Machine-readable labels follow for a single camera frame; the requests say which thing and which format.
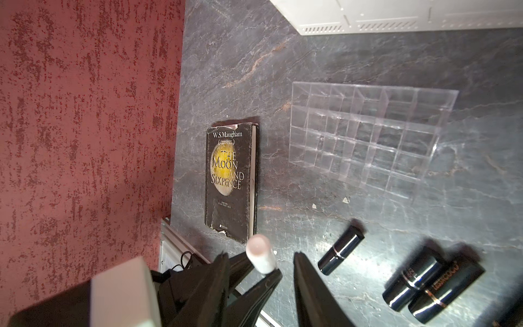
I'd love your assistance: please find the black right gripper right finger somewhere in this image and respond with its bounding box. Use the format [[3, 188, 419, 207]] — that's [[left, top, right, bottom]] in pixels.
[[294, 252, 355, 326]]

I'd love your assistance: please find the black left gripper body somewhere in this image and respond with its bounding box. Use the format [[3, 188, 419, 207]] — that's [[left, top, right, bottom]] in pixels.
[[8, 267, 205, 326]]

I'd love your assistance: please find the black Moon and Sixpence book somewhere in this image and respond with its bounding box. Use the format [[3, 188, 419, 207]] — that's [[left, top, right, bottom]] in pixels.
[[204, 122, 259, 244]]

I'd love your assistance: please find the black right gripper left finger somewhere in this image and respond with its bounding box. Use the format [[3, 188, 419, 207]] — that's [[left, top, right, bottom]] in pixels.
[[166, 253, 230, 326]]

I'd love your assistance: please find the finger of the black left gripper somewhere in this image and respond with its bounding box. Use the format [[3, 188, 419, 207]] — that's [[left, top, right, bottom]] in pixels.
[[223, 269, 283, 327], [227, 252, 254, 292]]

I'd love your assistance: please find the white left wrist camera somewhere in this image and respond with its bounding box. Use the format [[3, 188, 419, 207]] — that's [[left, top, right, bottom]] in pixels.
[[89, 257, 162, 326]]

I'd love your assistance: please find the clear acrylic lipstick organizer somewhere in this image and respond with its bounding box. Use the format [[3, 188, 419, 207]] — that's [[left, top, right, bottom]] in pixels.
[[289, 82, 459, 203]]

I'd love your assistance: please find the white perforated file organizer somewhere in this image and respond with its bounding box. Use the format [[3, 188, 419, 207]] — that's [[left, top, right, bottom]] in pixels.
[[273, 0, 522, 35]]

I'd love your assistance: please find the white pink lipstick tube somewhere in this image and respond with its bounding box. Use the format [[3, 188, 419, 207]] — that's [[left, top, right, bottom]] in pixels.
[[245, 234, 276, 275]]

